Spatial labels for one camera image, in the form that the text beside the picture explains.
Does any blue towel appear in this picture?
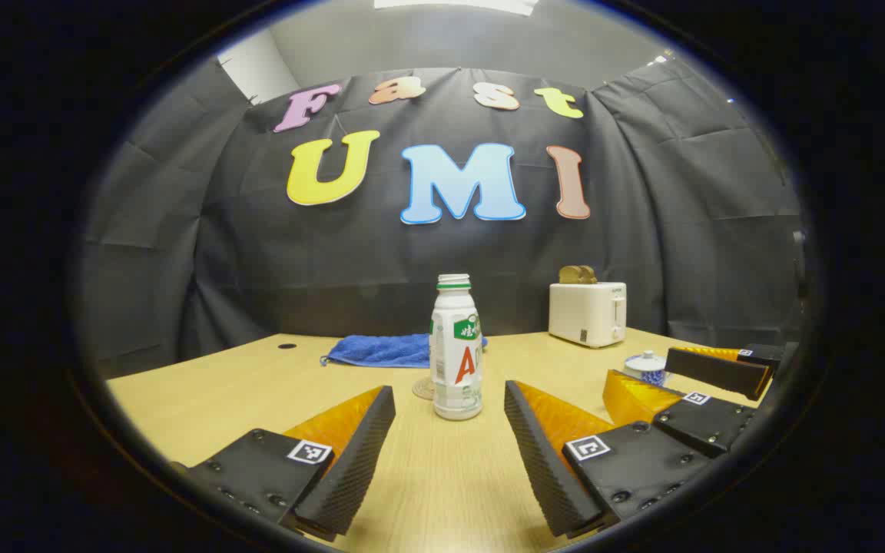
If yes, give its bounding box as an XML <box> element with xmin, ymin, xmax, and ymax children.
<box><xmin>320</xmin><ymin>333</ymin><xmax>489</xmax><ymax>369</ymax></box>

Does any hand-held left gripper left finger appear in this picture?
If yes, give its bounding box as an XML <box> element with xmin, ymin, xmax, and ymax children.
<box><xmin>174</xmin><ymin>386</ymin><xmax>396</xmax><ymax>542</ymax></box>

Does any ceiling light panel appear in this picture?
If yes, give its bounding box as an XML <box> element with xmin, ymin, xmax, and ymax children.
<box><xmin>373</xmin><ymin>0</ymin><xmax>539</xmax><ymax>16</ymax></box>

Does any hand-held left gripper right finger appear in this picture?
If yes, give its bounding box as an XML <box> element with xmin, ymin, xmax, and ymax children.
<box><xmin>504</xmin><ymin>380</ymin><xmax>712</xmax><ymax>538</ymax></box>

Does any white toaster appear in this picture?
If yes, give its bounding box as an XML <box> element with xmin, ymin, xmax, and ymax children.
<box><xmin>549</xmin><ymin>281</ymin><xmax>628</xmax><ymax>349</ymax></box>

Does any black backdrop cloth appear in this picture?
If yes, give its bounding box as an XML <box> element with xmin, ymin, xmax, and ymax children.
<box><xmin>78</xmin><ymin>58</ymin><xmax>808</xmax><ymax>377</ymax></box>

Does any white water bottle green label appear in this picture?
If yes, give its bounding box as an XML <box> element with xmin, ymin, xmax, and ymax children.
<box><xmin>429</xmin><ymin>274</ymin><xmax>484</xmax><ymax>421</ymax></box>

